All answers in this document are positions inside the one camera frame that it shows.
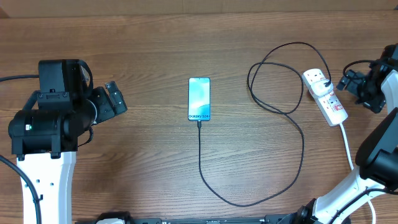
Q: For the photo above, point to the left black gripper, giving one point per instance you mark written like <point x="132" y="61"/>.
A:
<point x="107" y="109"/>

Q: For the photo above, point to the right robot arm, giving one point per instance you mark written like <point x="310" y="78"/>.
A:
<point x="375" y="170"/>

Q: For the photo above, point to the white charger plug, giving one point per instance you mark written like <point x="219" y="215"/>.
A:
<point x="321" y="88"/>

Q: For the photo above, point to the blue Galaxy smartphone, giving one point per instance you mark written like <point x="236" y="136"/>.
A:
<point x="199" y="99"/>

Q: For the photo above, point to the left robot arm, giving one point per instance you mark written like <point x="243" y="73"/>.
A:
<point x="44" y="135"/>

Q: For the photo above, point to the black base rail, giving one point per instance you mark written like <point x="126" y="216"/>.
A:
<point x="267" y="219"/>

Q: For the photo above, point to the white power strip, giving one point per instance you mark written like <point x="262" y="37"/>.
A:
<point x="329" y="105"/>

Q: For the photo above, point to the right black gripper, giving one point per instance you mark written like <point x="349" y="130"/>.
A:
<point x="376" y="103"/>

